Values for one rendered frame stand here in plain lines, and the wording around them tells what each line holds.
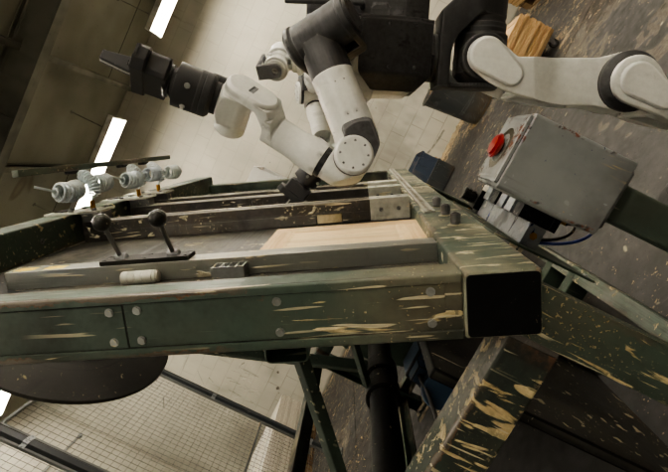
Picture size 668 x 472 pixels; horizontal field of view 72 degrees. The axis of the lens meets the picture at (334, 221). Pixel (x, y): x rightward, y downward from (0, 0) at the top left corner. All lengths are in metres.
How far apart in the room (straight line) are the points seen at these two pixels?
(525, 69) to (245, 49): 5.77
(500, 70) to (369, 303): 0.69
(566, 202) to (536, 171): 0.06
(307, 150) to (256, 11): 6.01
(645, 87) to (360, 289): 0.86
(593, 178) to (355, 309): 0.40
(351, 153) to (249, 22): 6.03
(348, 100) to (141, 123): 6.20
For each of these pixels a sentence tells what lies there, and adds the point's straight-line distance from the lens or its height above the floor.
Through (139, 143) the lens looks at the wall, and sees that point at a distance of 7.06.
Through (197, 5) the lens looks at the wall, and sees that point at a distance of 7.10.
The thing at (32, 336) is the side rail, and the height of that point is 1.49.
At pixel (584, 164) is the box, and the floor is 0.83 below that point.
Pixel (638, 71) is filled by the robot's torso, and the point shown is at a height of 0.63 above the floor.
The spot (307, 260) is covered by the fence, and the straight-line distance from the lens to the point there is 0.99.
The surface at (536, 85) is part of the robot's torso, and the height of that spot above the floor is 0.81.
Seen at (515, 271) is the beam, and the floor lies 0.84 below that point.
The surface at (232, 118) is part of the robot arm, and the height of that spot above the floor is 1.38.
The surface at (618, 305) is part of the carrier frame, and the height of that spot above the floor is 0.18.
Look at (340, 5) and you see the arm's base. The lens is 0.99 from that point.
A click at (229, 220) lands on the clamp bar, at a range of 1.54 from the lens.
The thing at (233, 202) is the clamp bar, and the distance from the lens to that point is 1.87.
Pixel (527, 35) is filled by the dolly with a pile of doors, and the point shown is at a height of 0.28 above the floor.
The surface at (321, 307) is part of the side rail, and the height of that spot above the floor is 1.08.
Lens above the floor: 1.14
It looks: 2 degrees down
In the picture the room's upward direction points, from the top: 64 degrees counter-clockwise
